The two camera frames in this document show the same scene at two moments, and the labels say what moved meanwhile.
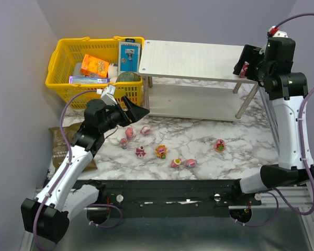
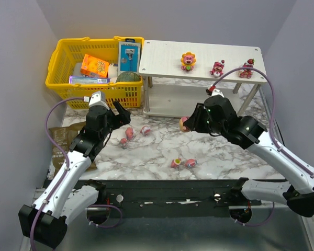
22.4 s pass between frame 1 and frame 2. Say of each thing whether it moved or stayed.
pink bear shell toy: stayed
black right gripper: moved
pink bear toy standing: stayed
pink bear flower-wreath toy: stayed
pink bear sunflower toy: moved
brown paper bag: stayed
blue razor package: stayed
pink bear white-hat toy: moved
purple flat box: stayed
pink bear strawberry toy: stayed
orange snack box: stayed
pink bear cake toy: moved
